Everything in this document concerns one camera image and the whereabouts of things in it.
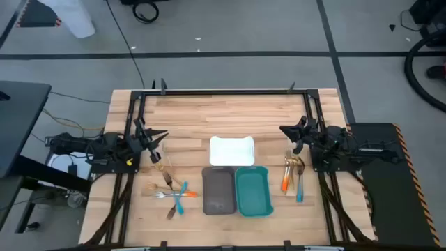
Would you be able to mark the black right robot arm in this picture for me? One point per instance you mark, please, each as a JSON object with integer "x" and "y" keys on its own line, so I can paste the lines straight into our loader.
{"x": 336, "y": 143}

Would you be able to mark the small black charger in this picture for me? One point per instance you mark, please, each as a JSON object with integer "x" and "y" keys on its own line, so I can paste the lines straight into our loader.
{"x": 72, "y": 169}

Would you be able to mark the teal plastic bin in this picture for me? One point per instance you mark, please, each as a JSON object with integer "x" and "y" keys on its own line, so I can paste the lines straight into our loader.
{"x": 252, "y": 191}

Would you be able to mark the black hazard-striped platform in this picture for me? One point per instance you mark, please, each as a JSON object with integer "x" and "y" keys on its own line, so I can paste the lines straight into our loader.
{"x": 390, "y": 202}

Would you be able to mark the yellow tag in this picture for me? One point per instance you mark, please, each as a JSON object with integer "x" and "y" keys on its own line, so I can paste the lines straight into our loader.
{"x": 129, "y": 161}

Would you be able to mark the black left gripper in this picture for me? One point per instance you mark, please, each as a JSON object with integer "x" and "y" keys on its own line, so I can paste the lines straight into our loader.
{"x": 142, "y": 142}

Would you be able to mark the white sheet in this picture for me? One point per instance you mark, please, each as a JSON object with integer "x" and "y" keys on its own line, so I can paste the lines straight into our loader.
{"x": 57, "y": 167}

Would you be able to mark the black hazard-striped mat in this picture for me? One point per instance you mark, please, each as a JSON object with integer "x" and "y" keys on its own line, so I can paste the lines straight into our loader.
{"x": 35, "y": 15}

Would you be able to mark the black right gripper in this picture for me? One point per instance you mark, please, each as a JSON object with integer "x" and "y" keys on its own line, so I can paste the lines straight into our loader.
{"x": 309, "y": 132}

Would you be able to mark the person's shoe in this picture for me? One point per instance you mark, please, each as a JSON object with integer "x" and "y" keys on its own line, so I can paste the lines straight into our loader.
{"x": 435, "y": 72}

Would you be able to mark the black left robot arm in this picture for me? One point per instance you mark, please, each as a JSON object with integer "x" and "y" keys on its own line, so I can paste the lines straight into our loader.
{"x": 111, "y": 146}

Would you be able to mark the black aluminium table frame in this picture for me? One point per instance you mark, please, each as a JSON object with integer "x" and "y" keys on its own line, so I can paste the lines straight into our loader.
{"x": 226, "y": 92}

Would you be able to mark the translucent grey plastic bin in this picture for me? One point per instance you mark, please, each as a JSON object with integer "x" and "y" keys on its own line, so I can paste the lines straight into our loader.
{"x": 219, "y": 191}

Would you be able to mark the dark grey desk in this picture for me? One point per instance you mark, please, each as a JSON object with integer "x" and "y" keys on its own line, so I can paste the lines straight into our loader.
{"x": 21, "y": 122}

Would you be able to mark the silver rail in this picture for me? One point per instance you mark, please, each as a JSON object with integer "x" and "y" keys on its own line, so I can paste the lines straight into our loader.
{"x": 132, "y": 249}
{"x": 324, "y": 249}

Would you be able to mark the white plastic bin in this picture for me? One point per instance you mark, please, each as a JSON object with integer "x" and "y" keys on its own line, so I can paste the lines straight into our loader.
{"x": 231, "y": 151}

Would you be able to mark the black equipment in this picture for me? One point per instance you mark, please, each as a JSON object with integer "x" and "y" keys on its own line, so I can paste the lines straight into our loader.
{"x": 432, "y": 14}

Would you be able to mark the black frame clamp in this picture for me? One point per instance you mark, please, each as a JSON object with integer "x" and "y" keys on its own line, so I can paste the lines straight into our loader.
{"x": 163, "y": 86}
{"x": 292, "y": 87}
{"x": 163, "y": 243}
{"x": 153, "y": 84}
{"x": 287, "y": 243}

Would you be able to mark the clear plastic container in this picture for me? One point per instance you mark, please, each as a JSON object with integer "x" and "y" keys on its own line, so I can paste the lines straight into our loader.
{"x": 75, "y": 200}

